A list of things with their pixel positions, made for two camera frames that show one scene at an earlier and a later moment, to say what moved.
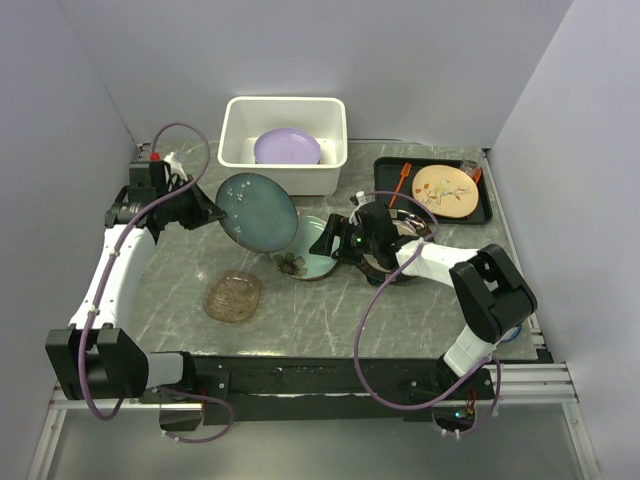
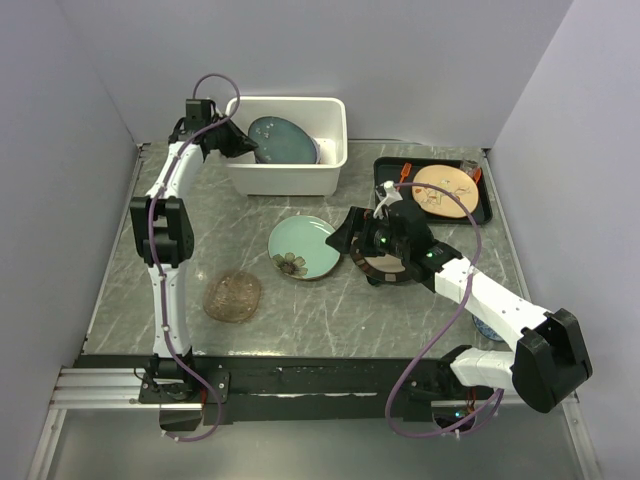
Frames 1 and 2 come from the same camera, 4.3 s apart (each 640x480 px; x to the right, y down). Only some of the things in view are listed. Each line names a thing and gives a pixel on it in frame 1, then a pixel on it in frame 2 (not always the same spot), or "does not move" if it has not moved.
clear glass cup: [468, 166] does not move
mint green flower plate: [297, 260] does not move
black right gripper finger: [334, 227] to [347, 238]
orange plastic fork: [405, 172] does not move
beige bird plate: [446, 190] does not move
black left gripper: [205, 210] to [241, 142]
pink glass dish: [232, 296] does not move
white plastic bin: [247, 117] does not move
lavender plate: [261, 216] to [282, 141]
